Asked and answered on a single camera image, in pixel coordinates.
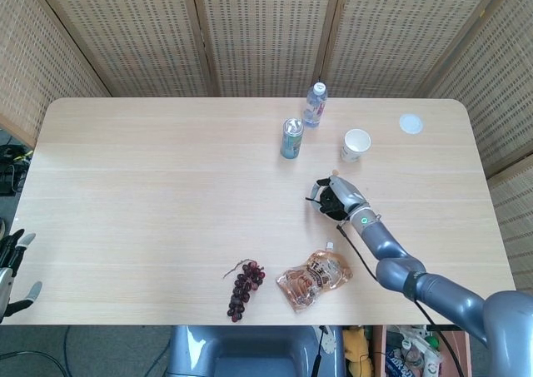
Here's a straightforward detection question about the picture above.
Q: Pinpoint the woven bamboo folding screen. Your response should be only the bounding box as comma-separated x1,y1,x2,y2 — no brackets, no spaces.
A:
0,0,533,293

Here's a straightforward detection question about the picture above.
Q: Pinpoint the white perforated bracket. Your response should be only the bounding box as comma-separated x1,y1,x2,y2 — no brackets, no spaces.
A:
320,326,341,355

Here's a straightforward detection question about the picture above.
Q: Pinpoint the yellow plush item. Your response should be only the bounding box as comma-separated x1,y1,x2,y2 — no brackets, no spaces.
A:
343,326,374,377

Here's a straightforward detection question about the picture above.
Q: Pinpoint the grey robot torso base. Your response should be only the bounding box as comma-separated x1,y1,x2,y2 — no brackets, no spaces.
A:
166,325,346,377

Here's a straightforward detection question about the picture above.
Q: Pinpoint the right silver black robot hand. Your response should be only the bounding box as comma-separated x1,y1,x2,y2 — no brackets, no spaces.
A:
305,176,371,222

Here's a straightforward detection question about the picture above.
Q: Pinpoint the bunch of dark red grapes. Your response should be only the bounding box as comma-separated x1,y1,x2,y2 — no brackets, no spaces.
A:
223,259,267,324

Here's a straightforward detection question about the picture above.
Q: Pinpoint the white cup with black interior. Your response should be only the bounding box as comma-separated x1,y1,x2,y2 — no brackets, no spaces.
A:
318,185,355,224

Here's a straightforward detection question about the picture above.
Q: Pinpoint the clear plastic water bottle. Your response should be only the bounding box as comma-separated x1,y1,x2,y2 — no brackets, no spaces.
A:
301,81,329,128

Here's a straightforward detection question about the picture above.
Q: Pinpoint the black equipment with cables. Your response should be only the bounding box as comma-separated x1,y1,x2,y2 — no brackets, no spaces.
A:
0,143,33,197

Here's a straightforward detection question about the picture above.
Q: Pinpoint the light blue drink can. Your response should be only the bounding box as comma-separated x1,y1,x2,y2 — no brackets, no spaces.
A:
280,117,306,160

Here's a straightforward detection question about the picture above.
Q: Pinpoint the white paper cup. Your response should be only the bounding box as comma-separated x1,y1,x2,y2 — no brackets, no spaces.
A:
340,128,371,164

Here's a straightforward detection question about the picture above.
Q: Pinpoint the orange spout drink pouch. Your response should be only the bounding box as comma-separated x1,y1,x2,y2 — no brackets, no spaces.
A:
275,241,354,314

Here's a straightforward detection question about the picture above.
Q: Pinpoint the brown box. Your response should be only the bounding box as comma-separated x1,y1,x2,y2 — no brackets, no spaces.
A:
372,325,471,377

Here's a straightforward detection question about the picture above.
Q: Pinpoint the plastic bag of snacks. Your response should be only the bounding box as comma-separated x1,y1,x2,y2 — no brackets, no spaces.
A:
385,325,449,377

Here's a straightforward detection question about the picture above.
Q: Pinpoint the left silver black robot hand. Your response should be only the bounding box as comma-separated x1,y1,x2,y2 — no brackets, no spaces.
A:
0,229,43,322

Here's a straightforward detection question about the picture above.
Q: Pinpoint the white plastic lid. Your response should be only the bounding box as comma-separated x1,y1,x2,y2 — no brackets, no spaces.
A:
398,112,426,136

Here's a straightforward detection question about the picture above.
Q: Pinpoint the blue floor cable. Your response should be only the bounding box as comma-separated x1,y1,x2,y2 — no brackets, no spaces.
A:
62,325,87,377

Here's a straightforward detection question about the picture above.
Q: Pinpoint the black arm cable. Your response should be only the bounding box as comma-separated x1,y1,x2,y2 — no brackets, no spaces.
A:
335,221,472,377

